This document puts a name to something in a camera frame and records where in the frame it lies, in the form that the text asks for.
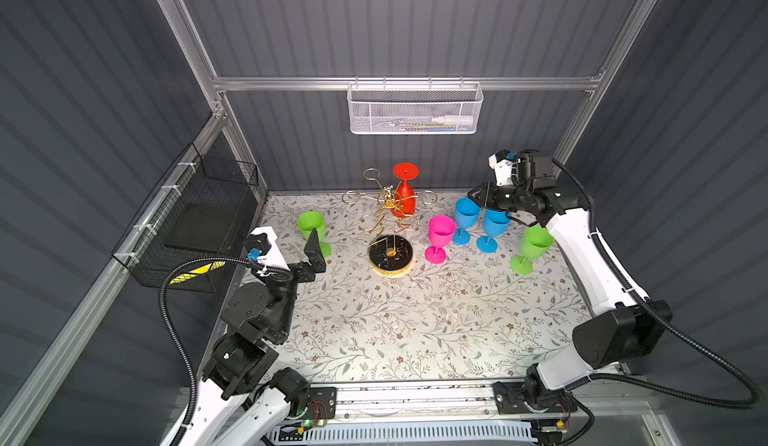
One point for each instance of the red wine glass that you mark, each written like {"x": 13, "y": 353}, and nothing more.
{"x": 405, "y": 197}

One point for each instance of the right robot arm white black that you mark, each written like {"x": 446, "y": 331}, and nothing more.
{"x": 619, "y": 328}

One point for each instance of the magenta wine glass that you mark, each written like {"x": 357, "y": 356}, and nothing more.
{"x": 441, "y": 230}

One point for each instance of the blue wine glass front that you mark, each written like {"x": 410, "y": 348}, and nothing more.
{"x": 466, "y": 214}

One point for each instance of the lime green wine glass back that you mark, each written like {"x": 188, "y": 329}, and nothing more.
{"x": 535, "y": 243}

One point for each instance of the black wire mesh basket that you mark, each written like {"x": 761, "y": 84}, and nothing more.
{"x": 205, "y": 211}

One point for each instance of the white marker in basket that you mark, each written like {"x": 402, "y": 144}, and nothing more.
{"x": 454, "y": 121}

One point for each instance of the white wire mesh basket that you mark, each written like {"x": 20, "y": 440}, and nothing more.
{"x": 406, "y": 108}

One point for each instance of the lime green wine glass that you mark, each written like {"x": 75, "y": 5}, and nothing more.
{"x": 313, "y": 220}
{"x": 535, "y": 243}

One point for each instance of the gold wine glass rack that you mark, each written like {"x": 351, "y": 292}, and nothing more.
{"x": 389, "y": 252}

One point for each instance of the blue wine glass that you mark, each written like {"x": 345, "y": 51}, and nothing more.
{"x": 466, "y": 214}
{"x": 495, "y": 224}

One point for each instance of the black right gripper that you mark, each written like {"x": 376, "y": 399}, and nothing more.
{"x": 481, "y": 194}

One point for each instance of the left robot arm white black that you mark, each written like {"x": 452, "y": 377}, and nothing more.
{"x": 229, "y": 402}

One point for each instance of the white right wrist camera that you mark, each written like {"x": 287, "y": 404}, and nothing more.
{"x": 504, "y": 165}

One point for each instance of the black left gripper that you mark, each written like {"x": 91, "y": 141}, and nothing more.
{"x": 305, "y": 274}

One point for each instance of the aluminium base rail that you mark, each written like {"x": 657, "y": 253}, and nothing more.
{"x": 391, "y": 413}

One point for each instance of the lime green wine glass front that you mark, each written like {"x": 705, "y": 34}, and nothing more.
{"x": 313, "y": 220}

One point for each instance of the yellow black striped item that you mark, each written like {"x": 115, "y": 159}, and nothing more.
{"x": 194, "y": 273}

